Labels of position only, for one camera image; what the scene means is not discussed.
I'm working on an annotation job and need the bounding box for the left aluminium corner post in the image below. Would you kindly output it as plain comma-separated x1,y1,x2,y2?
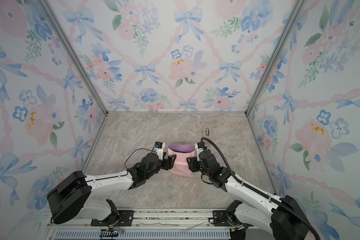
36,1,108,116

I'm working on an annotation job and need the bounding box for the aluminium corner post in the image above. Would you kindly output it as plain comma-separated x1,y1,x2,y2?
36,1,108,116
245,0,306,117

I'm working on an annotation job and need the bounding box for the purple wrapping paper sheet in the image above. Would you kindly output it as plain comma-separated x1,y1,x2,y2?
168,145,195,178

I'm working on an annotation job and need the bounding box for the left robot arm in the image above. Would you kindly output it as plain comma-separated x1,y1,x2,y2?
47,153,177,225

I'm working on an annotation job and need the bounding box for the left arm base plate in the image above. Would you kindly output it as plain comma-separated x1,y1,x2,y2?
91,210,135,227

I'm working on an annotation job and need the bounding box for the right aluminium corner post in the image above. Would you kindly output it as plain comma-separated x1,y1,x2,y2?
245,0,306,117

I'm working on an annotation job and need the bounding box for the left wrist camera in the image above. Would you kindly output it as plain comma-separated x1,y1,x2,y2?
154,142,166,161

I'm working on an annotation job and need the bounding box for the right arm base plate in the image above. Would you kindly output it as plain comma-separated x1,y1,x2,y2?
209,210,252,228

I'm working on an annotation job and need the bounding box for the black corrugated cable conduit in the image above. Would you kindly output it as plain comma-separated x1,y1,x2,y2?
200,137,321,240

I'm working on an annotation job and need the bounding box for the white slotted cable duct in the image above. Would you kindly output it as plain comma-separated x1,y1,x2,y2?
50,229,231,240

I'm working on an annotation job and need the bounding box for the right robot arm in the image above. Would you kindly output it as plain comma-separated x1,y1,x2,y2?
187,150,311,240

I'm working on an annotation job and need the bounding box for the beige tape dispenser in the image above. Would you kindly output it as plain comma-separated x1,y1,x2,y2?
204,127,211,138

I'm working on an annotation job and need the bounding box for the aluminium front rail frame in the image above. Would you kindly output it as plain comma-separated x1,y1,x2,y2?
41,209,274,240

